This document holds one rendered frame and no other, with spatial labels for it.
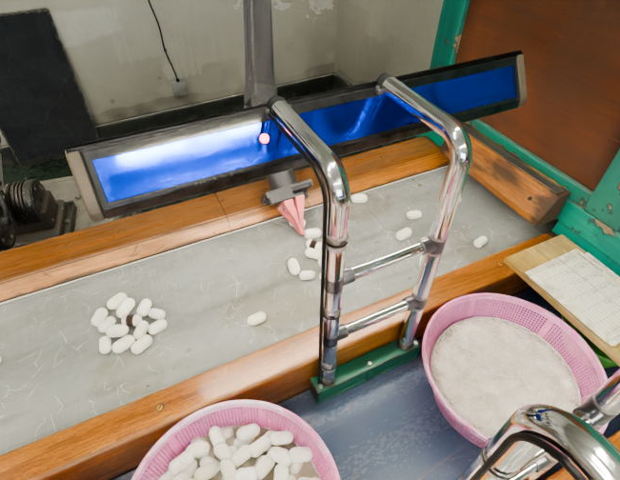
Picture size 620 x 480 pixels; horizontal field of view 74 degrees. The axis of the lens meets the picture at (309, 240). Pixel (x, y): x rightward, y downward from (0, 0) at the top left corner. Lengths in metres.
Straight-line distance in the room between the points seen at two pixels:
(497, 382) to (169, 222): 0.67
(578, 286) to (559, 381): 0.18
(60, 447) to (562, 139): 0.95
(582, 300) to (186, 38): 2.41
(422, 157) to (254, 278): 0.54
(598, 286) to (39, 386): 0.93
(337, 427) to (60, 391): 0.42
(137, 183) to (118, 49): 2.23
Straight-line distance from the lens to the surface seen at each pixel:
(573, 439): 0.27
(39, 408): 0.76
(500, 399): 0.71
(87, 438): 0.67
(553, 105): 0.93
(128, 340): 0.74
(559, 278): 0.85
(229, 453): 0.63
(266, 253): 0.83
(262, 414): 0.64
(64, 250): 0.92
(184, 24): 2.71
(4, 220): 1.12
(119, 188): 0.48
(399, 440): 0.71
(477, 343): 0.76
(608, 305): 0.85
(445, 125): 0.48
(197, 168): 0.48
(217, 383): 0.65
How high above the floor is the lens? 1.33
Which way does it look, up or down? 44 degrees down
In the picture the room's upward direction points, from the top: straight up
